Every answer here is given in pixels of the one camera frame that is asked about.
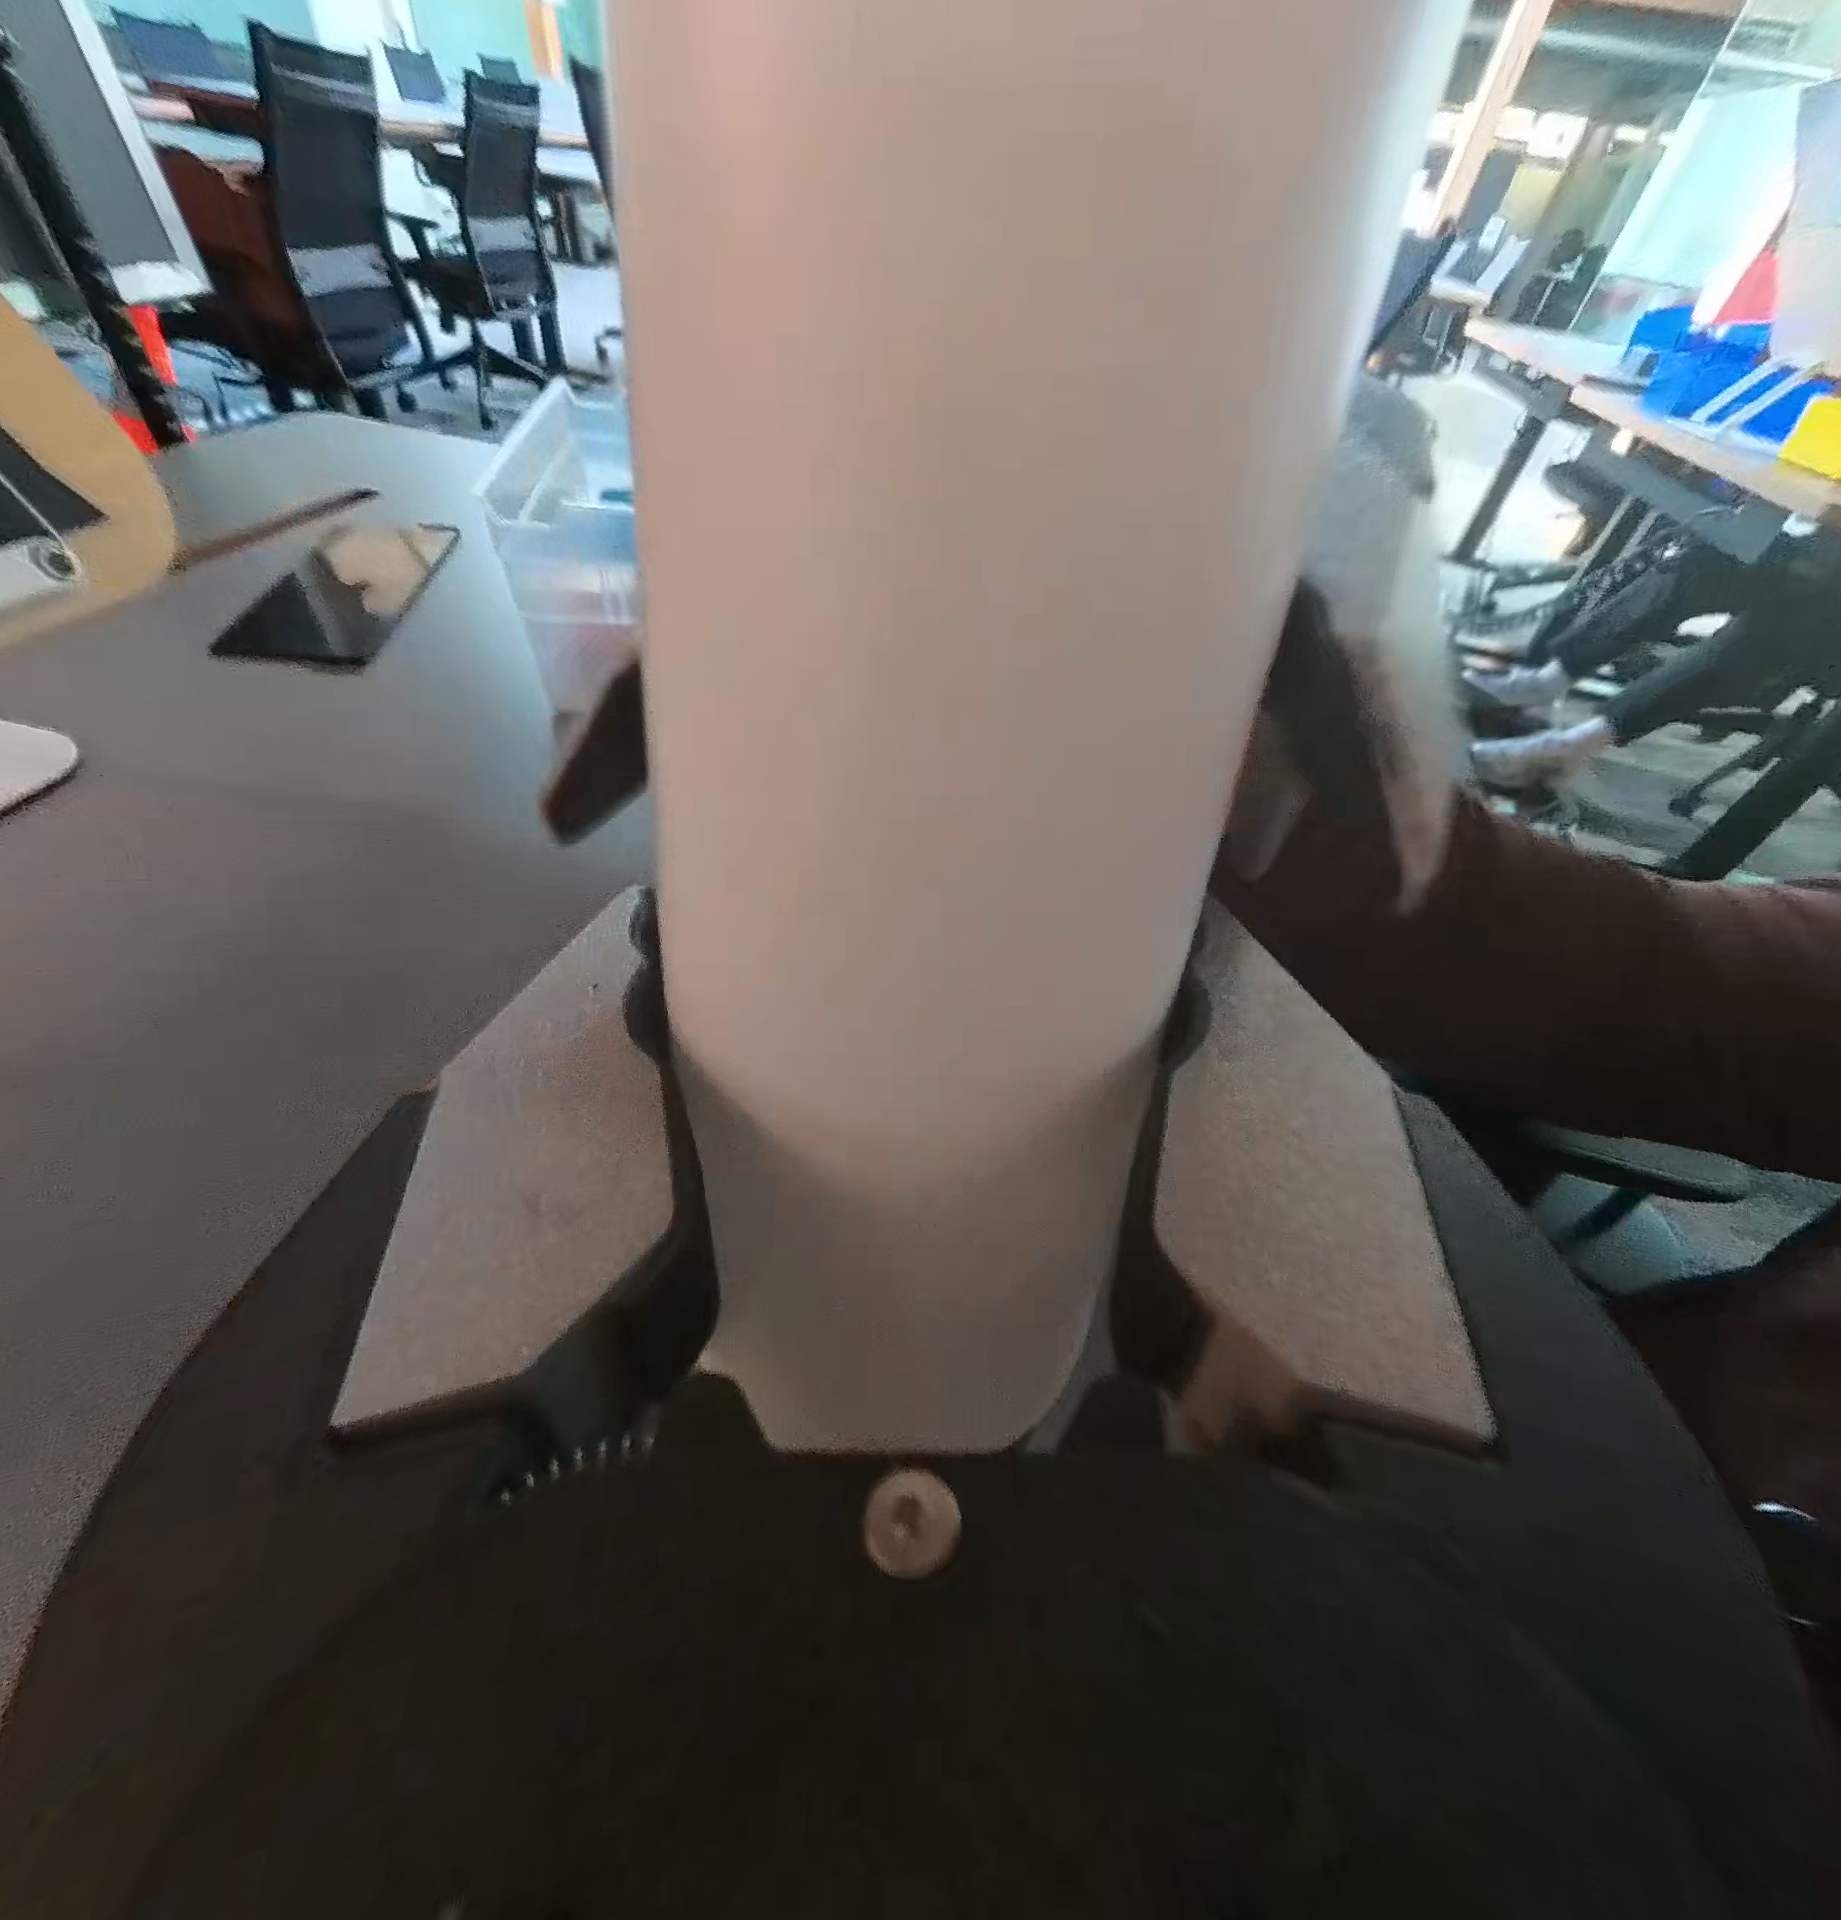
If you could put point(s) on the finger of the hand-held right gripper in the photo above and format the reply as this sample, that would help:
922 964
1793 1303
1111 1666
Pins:
1377 632
598 756

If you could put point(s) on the black tripod leg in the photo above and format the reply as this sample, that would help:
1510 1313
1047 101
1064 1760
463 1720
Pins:
100 284

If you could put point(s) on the yellow plastic bin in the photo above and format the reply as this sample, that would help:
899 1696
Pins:
1836 444

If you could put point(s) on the black office chair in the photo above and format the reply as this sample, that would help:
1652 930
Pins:
503 207
335 222

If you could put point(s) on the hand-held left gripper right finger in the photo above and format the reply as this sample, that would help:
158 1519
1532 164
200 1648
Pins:
1312 1200

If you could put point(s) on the white plastic cup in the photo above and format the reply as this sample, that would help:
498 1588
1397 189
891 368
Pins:
950 599

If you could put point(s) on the person's right forearm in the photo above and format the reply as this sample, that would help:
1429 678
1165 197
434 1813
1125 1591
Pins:
1580 987

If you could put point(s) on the clear plastic storage bin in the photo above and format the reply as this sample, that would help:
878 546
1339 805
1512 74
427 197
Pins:
559 540

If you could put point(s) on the black chair armrest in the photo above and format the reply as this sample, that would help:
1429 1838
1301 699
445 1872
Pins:
1625 1162

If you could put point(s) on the black smartphone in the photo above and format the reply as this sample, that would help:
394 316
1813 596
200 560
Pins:
335 591

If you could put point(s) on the wooden desk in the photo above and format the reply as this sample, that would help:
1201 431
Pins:
1611 395

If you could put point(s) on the white monitor stand base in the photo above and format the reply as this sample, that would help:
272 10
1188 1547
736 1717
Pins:
4 764

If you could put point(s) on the computer monitor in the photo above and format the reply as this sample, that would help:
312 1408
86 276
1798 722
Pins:
67 134

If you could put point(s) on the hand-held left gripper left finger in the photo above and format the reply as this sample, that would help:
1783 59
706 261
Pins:
534 1200

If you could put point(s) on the brown cardboard panel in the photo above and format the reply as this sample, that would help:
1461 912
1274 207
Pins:
67 435

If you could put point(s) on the blue plastic bins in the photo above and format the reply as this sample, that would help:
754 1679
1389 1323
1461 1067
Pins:
1710 367

